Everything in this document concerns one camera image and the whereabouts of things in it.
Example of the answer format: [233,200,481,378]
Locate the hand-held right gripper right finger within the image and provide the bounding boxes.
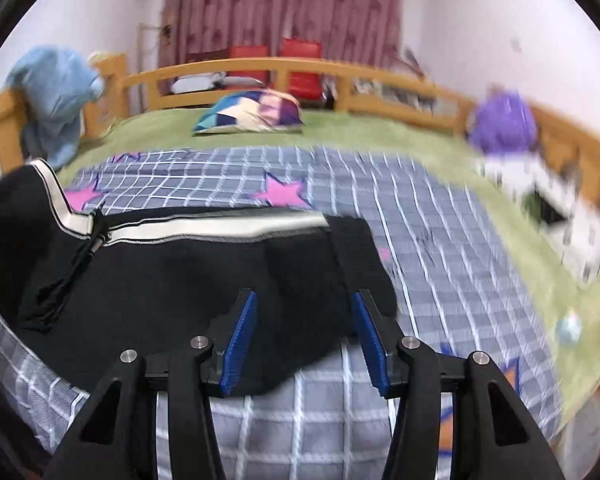
[351,288,567,480]

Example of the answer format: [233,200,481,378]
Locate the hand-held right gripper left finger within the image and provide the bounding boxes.
[45,288,258,480]

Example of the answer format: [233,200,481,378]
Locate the black pants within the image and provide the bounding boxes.
[0,158,399,397]

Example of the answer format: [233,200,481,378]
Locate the grey checked blanket with stars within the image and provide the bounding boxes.
[0,144,567,480]

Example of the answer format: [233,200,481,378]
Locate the small pale blue toy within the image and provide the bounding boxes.
[555,310,585,348]

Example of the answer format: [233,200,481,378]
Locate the dark green floral cloth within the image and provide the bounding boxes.
[522,190,567,228]

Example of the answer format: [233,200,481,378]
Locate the colourful geometric pillow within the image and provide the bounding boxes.
[192,90,307,136]

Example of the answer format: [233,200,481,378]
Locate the white round basin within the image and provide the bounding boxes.
[555,390,600,480]

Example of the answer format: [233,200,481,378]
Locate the white floral pillow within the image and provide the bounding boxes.
[477,152,600,283]

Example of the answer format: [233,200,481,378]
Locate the purple plush toy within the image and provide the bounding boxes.
[466,87,540,157]

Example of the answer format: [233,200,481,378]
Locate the white pillow on chairs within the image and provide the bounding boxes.
[171,72,261,95]

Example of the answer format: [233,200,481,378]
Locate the pile of cardboard boxes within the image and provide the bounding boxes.
[355,47,461,111]

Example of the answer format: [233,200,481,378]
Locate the red chair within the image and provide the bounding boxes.
[229,45,271,86]
[280,37,326,106]

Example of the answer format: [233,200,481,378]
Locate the wooden coat rack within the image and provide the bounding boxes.
[137,22,176,98]

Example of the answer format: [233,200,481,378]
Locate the blue plush elephant blanket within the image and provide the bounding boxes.
[5,46,105,170]

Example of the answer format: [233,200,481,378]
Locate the red striped curtain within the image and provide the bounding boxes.
[162,0,403,96]

